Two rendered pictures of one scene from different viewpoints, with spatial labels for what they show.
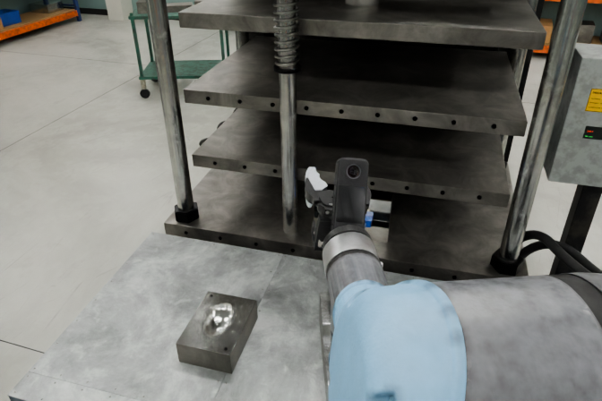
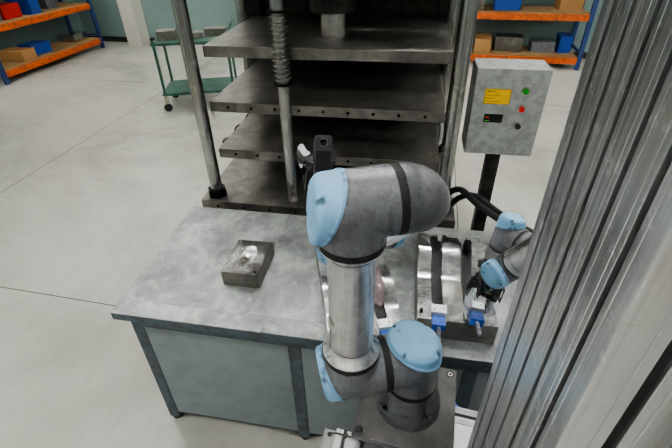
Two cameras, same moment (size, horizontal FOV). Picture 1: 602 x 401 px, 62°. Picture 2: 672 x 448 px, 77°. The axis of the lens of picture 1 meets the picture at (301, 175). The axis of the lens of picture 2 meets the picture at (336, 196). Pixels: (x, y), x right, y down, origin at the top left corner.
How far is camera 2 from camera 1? 0.37 m
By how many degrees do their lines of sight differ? 6
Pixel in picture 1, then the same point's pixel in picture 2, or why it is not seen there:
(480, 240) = not seen: hidden behind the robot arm
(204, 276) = (235, 232)
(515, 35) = (434, 54)
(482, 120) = (417, 113)
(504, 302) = (364, 170)
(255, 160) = (265, 150)
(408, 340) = (328, 182)
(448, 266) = not seen: hidden behind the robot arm
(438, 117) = (388, 112)
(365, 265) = not seen: hidden behind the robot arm
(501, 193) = (433, 162)
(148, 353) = (202, 281)
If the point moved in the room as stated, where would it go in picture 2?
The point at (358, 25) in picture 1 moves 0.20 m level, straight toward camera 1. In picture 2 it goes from (330, 51) to (329, 64)
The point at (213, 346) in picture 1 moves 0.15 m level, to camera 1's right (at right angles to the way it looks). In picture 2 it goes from (246, 271) to (285, 268)
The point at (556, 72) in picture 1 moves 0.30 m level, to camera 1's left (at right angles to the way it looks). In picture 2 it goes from (459, 78) to (385, 82)
